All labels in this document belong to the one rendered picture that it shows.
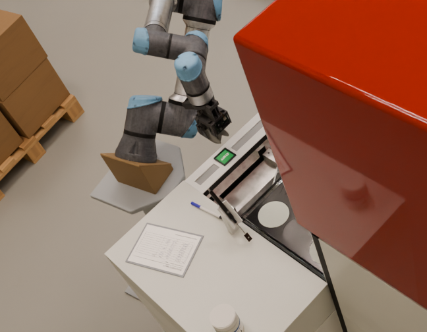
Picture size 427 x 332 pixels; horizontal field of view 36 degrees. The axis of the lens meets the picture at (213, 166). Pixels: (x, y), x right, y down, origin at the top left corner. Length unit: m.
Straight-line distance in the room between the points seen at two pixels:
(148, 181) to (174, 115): 0.25
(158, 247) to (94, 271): 1.35
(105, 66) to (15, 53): 0.81
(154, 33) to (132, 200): 0.70
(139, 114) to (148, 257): 0.54
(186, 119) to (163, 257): 0.54
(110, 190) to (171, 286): 0.64
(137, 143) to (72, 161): 1.64
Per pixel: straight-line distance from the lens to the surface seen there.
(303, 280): 1.82
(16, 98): 3.84
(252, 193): 2.13
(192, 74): 1.83
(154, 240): 2.03
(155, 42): 1.91
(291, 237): 1.98
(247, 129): 2.21
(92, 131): 3.99
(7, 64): 3.76
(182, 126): 2.28
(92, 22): 4.86
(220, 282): 1.88
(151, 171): 2.29
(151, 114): 2.27
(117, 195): 2.41
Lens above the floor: 2.53
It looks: 47 degrees down
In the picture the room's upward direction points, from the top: 25 degrees counter-clockwise
